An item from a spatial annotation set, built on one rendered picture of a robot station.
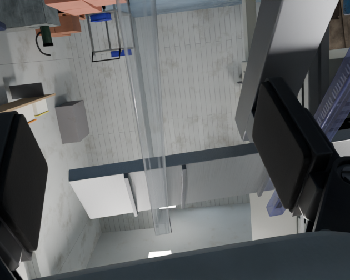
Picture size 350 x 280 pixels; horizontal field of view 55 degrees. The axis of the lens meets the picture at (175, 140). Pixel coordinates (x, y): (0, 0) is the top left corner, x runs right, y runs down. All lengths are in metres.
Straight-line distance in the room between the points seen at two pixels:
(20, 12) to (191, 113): 5.79
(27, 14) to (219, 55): 5.68
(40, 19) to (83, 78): 3.88
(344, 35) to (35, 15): 5.05
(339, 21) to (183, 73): 4.40
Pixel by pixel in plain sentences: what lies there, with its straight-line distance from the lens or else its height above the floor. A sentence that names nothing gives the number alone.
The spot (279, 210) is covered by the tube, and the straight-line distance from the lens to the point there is 0.34.
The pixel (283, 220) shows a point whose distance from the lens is 0.95.
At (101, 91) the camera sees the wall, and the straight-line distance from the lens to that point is 8.83.
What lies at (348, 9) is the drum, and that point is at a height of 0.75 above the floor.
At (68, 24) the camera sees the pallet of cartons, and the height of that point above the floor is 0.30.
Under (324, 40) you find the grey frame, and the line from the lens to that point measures 0.65.
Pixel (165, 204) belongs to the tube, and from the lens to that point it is 0.27.
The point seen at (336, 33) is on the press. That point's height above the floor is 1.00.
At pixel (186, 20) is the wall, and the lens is 9.57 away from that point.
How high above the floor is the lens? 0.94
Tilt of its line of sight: 15 degrees up
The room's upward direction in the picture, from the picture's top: 173 degrees clockwise
